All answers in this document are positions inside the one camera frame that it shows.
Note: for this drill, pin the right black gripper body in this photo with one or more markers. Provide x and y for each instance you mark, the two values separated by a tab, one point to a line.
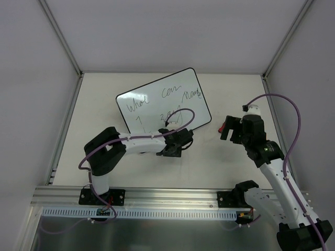
233	128

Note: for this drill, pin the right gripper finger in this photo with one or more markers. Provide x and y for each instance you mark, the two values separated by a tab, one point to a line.
236	136
231	123

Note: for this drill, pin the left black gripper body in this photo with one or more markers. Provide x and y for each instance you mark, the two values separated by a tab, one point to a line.
183	136

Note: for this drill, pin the red whiteboard eraser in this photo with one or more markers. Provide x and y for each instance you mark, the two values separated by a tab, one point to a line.
220	130

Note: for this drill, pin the white whiteboard black frame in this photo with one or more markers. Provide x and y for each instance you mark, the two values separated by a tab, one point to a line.
146	108

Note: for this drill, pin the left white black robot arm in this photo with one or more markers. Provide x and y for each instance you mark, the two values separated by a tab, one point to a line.
105	151

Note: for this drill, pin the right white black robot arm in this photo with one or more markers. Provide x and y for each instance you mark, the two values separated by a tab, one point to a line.
299	227

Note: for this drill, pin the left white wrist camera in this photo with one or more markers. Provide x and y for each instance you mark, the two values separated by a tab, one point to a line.
172	125

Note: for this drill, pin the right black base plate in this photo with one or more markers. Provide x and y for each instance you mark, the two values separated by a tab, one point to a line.
231	199

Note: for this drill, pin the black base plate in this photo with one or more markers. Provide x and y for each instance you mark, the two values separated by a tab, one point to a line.
115	197
231	199

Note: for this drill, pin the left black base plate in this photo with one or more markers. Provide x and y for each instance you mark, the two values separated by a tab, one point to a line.
115	197

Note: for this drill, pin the aluminium mounting rail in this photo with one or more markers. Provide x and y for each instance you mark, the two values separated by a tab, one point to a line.
135	198

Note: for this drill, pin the right aluminium frame post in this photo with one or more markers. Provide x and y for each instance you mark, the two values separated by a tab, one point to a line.
288	36

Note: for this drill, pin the aluminium frame post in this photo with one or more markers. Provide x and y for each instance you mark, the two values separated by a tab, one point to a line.
60	36
288	36

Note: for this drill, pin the white slotted cable duct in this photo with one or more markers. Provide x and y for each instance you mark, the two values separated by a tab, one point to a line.
123	213

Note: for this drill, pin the left aluminium frame post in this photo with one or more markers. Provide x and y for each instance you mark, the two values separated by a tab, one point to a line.
60	36

